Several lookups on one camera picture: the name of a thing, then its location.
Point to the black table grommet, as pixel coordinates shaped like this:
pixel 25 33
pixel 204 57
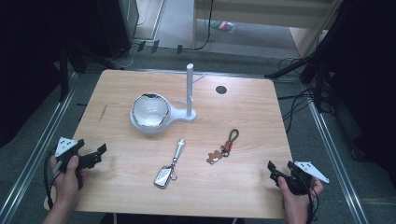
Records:
pixel 221 90

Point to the person's right hand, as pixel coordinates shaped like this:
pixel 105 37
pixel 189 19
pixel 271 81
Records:
pixel 297 203

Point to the black stand leg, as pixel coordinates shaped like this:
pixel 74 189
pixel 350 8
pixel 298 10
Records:
pixel 289 67

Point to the black cabinet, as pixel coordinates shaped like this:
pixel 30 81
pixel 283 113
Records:
pixel 118 25

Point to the person's left hand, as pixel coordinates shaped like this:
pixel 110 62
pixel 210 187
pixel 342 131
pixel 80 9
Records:
pixel 67 186

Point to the light wooden furniture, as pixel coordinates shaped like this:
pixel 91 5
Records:
pixel 249 12

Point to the aluminium floor rail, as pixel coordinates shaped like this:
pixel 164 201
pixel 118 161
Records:
pixel 37 149
pixel 336 161

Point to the colourful packet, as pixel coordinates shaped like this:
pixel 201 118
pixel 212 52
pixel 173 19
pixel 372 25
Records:
pixel 222 25

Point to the white key holder stand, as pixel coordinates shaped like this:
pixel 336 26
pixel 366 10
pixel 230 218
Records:
pixel 189 93

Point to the white bowl with silver rim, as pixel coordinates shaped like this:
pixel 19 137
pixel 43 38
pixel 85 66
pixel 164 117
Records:
pixel 151 110

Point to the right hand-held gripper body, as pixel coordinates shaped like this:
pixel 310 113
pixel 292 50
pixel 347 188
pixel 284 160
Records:
pixel 300 183

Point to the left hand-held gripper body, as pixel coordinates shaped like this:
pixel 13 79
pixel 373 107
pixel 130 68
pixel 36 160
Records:
pixel 66 146

